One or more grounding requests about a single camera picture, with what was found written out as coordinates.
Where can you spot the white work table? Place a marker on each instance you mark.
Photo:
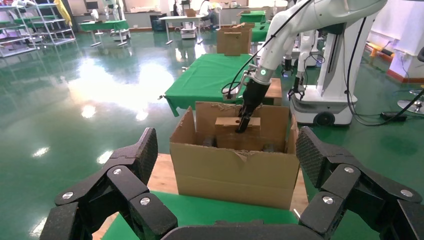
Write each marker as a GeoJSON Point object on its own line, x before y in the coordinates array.
{"type": "Point", "coordinates": [182, 18]}

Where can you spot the black power strip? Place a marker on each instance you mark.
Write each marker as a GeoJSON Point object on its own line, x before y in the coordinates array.
{"type": "Point", "coordinates": [394, 116]}

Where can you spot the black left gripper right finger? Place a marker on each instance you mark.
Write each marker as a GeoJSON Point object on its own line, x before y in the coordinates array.
{"type": "Point", "coordinates": [348, 185]}

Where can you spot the silver camera mounting bracket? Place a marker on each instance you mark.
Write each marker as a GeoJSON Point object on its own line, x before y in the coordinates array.
{"type": "Point", "coordinates": [246, 78]}

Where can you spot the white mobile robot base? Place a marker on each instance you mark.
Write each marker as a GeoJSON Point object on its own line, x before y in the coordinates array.
{"type": "Point", "coordinates": [188, 33]}

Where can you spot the yellow hanging garment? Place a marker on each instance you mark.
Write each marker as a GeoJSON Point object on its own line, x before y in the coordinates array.
{"type": "Point", "coordinates": [64, 13]}

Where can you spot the large open cardboard carton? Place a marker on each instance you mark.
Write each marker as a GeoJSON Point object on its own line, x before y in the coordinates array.
{"type": "Point", "coordinates": [232, 179]}

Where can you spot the dark blue crate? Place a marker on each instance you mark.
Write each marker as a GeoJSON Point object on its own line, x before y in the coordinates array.
{"type": "Point", "coordinates": [159, 26]}

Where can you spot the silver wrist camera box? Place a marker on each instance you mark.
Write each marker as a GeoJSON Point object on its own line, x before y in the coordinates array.
{"type": "Point", "coordinates": [236, 95]}

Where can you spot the small brown cardboard box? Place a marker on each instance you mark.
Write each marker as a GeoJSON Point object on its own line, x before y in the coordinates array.
{"type": "Point", "coordinates": [190, 12]}
{"type": "Point", "coordinates": [233, 44]}
{"type": "Point", "coordinates": [228, 139]}

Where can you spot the open brown cardboard carton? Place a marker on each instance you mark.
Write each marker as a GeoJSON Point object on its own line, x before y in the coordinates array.
{"type": "Point", "coordinates": [245, 41]}

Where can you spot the idle robot white arm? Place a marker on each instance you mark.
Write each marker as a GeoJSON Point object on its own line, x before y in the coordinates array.
{"type": "Point", "coordinates": [287, 63]}
{"type": "Point", "coordinates": [303, 66]}

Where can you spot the green table cloth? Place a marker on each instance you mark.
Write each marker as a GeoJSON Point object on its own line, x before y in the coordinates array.
{"type": "Point", "coordinates": [205, 212]}

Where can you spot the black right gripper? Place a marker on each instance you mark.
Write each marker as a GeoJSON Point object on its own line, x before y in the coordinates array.
{"type": "Point", "coordinates": [255, 97]}

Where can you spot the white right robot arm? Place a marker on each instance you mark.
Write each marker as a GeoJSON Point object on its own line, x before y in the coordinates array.
{"type": "Point", "coordinates": [298, 23]}

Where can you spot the orange yellow cart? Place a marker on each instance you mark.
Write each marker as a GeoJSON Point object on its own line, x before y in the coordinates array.
{"type": "Point", "coordinates": [376, 49]}

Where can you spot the person in white shirt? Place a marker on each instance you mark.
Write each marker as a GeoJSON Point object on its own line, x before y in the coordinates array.
{"type": "Point", "coordinates": [207, 8]}

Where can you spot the chrome chair base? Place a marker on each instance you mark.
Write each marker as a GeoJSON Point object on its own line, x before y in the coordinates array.
{"type": "Point", "coordinates": [410, 105]}

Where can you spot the green cloth covered table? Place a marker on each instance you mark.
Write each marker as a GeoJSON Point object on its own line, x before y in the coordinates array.
{"type": "Point", "coordinates": [253, 16]}
{"type": "Point", "coordinates": [205, 76]}
{"type": "Point", "coordinates": [260, 33]}
{"type": "Point", "coordinates": [106, 25]}

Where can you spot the white wheeled idle robot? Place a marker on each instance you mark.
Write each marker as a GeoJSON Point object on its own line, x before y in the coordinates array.
{"type": "Point", "coordinates": [119, 34]}
{"type": "Point", "coordinates": [331, 99]}

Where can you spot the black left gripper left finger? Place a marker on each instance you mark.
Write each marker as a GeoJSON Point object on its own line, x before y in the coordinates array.
{"type": "Point", "coordinates": [126, 185]}

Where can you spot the small wooden side table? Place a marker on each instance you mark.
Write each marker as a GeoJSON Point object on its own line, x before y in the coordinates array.
{"type": "Point", "coordinates": [273, 91]}

